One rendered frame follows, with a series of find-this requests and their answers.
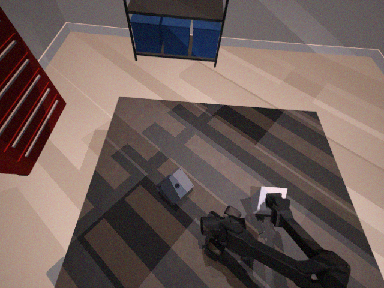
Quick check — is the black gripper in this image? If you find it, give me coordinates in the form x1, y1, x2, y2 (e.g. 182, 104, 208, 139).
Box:
206, 205, 241, 257

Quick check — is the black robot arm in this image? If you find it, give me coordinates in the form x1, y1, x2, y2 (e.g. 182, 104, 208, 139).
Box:
200, 193, 351, 288

